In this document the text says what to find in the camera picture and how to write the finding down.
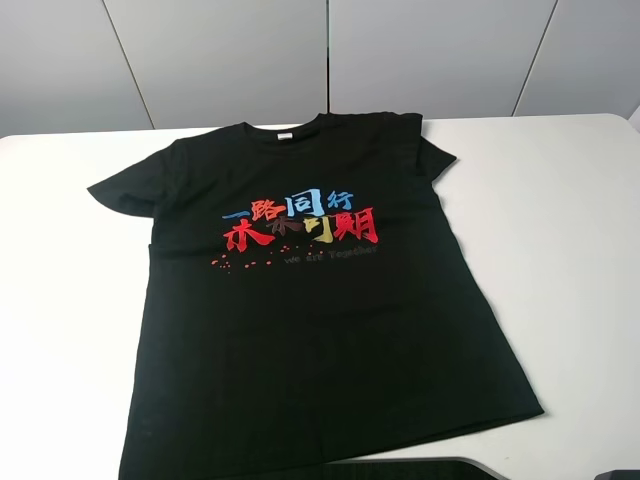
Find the black robot base front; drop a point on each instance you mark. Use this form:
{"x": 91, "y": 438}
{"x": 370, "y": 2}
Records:
{"x": 409, "y": 469}

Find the black printed t-shirt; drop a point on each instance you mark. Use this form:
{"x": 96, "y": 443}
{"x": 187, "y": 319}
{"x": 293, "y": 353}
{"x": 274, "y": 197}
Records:
{"x": 307, "y": 302}

